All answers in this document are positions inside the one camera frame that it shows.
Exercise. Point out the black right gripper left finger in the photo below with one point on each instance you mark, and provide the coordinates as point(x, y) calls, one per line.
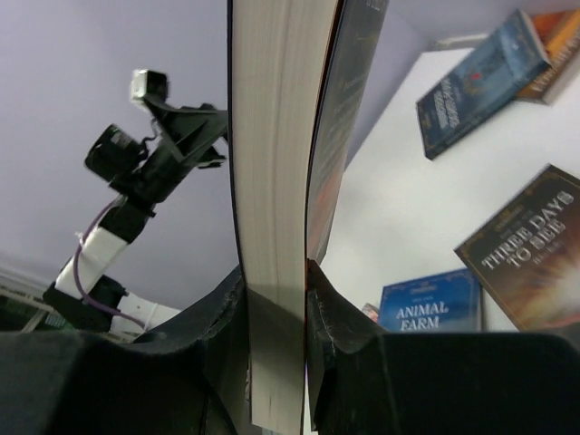
point(186, 376)

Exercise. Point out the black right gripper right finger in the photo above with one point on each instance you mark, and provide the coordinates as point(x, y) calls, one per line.
point(364, 380)

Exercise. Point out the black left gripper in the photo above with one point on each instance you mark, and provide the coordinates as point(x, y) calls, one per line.
point(185, 133)

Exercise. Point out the Tale of Two Cities book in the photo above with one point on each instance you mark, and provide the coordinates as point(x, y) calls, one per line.
point(297, 73)

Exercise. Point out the Nineteen Eighty Four blue book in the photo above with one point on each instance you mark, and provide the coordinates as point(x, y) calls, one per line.
point(483, 83)

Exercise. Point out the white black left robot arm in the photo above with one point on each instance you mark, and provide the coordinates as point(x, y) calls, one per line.
point(82, 293)

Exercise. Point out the Little Women floral book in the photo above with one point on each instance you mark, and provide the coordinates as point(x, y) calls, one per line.
point(371, 311)

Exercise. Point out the Animal Farm blue book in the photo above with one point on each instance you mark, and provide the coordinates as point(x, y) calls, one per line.
point(443, 303)

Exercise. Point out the Three Days to See book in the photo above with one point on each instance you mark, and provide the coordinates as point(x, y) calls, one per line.
point(526, 256)

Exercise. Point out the dark orange book at back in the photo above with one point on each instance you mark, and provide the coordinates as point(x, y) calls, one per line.
point(559, 32)

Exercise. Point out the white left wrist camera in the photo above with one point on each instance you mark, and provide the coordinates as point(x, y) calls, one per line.
point(145, 82)

